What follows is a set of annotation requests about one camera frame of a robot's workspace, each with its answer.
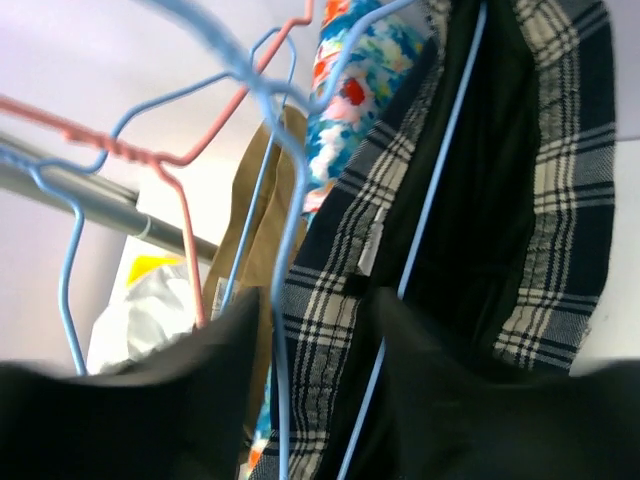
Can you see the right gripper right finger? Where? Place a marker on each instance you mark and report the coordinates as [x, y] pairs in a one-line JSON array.
[[460, 418]]

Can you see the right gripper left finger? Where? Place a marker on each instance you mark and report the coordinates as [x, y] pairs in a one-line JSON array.
[[176, 414]]

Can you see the tan pleated skirt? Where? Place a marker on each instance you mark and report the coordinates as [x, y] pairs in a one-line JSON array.
[[261, 193]]

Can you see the navy white plaid skirt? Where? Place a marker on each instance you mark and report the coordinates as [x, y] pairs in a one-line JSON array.
[[515, 253]]

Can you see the blue floral skirt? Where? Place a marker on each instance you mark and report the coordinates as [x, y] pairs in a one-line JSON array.
[[358, 151]]

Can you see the metal clothes rack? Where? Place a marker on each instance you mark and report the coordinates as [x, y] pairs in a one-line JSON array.
[[103, 202]]

